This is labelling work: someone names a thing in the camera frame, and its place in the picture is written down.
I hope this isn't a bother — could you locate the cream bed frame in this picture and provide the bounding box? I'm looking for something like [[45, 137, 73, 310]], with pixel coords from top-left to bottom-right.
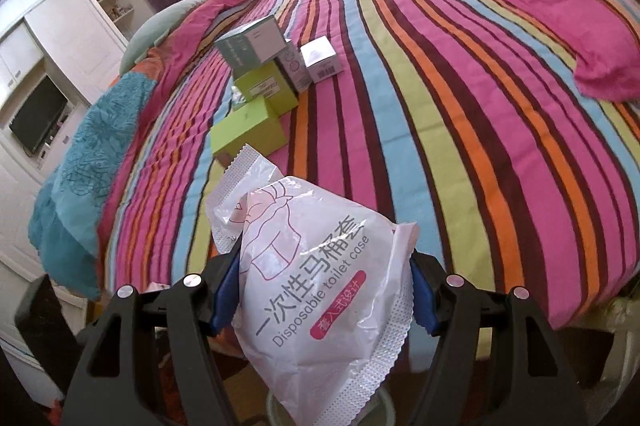
[[582, 293, 640, 394]]

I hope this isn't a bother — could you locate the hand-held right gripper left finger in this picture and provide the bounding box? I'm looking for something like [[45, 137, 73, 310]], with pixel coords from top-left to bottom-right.
[[60, 248, 246, 426]]

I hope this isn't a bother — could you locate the pale green pillow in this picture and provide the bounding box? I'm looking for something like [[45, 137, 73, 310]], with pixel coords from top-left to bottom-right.
[[119, 0, 211, 76]]

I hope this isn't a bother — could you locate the large pink pillow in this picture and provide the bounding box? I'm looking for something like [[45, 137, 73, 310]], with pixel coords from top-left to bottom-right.
[[434, 0, 640, 102]]

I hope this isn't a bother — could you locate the white box with circle print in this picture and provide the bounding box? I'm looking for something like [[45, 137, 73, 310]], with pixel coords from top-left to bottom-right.
[[274, 38, 314, 94]]

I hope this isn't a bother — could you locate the black box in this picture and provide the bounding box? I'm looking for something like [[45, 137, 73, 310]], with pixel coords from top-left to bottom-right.
[[14, 275, 95, 389]]

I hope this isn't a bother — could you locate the teal patterned blanket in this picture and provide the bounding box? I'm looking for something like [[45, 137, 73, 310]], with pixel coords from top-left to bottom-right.
[[27, 70, 157, 301]]

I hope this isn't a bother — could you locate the white plastic packet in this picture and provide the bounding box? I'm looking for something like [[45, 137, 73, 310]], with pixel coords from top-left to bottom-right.
[[205, 145, 420, 426]]

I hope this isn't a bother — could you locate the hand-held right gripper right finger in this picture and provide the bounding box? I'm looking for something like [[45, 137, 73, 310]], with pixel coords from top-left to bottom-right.
[[407, 248, 596, 426]]

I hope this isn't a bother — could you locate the small white box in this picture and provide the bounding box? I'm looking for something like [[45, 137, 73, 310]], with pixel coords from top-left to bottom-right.
[[300, 36, 342, 83]]

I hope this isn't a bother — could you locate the pink and orange quilt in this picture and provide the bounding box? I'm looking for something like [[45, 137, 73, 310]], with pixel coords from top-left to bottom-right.
[[149, 0, 267, 107]]

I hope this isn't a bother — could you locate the white wardrobe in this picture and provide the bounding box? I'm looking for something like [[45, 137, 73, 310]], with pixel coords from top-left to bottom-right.
[[0, 0, 137, 117]]

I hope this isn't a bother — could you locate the teal and white box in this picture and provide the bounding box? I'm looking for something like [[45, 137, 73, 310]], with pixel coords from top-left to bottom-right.
[[215, 16, 287, 79]]

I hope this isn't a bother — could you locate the black television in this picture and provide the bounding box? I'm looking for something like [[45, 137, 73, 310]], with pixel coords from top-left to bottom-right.
[[9, 74, 69, 157]]

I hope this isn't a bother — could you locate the striped bedspread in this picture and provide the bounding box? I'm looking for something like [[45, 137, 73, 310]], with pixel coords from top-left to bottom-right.
[[95, 0, 640, 357]]

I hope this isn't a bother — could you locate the green box with label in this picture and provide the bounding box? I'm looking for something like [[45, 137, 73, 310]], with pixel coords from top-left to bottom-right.
[[234, 64, 300, 115]]

